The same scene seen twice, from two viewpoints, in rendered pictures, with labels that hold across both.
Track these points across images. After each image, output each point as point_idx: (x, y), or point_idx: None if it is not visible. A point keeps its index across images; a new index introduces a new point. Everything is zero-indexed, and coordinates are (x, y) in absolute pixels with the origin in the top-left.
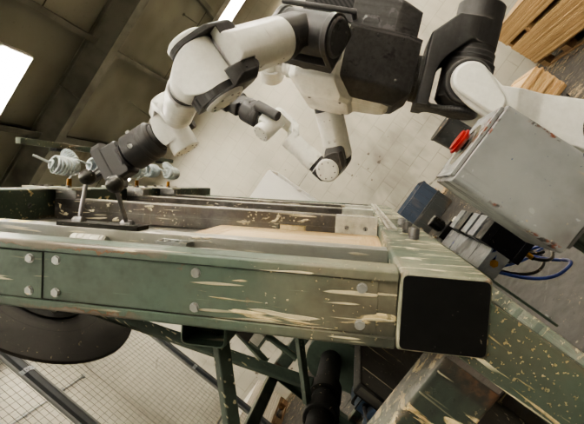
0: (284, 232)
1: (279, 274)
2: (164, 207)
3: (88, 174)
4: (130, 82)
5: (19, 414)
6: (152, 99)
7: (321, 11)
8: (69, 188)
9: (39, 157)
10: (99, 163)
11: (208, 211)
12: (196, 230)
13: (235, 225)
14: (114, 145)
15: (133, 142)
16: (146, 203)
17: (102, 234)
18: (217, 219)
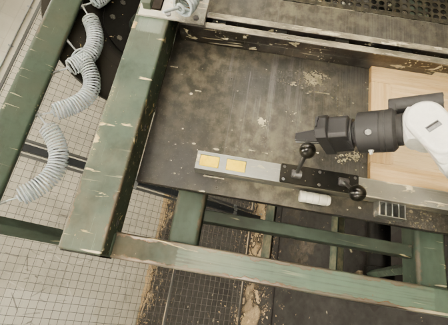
0: (443, 94)
1: None
2: (312, 45)
3: (313, 155)
4: None
5: None
6: (435, 149)
7: None
8: (201, 22)
9: (170, 10)
10: (323, 144)
11: (361, 54)
12: (347, 76)
13: (386, 67)
14: (347, 138)
15: (377, 150)
16: (291, 40)
17: (323, 190)
18: (369, 60)
